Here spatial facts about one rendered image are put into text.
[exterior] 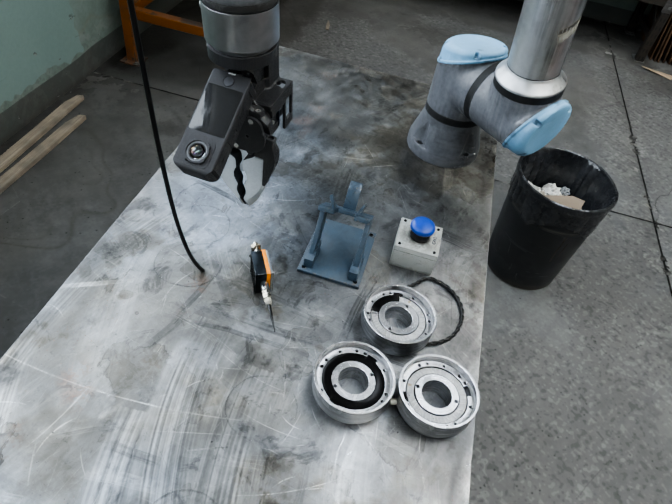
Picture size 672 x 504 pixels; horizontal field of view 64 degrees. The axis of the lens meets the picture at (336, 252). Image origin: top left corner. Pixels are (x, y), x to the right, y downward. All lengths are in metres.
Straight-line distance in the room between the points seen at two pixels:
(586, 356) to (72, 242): 1.79
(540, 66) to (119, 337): 0.73
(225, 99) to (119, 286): 0.37
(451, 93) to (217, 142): 0.59
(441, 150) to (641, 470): 1.18
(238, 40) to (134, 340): 0.42
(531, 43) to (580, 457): 1.25
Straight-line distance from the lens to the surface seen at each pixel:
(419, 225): 0.86
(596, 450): 1.86
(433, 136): 1.10
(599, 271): 2.37
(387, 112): 1.25
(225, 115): 0.58
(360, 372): 0.73
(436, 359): 0.75
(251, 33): 0.55
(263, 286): 0.79
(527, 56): 0.93
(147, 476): 0.69
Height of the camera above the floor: 1.43
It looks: 46 degrees down
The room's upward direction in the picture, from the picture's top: 11 degrees clockwise
